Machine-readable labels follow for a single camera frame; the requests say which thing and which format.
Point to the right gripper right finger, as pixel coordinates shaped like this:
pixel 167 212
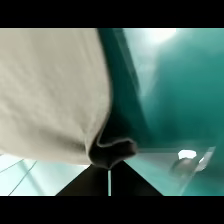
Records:
pixel 131 181

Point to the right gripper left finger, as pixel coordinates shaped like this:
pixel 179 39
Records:
pixel 90 183

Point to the beige garment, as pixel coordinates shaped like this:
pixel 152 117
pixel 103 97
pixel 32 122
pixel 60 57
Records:
pixel 50 96

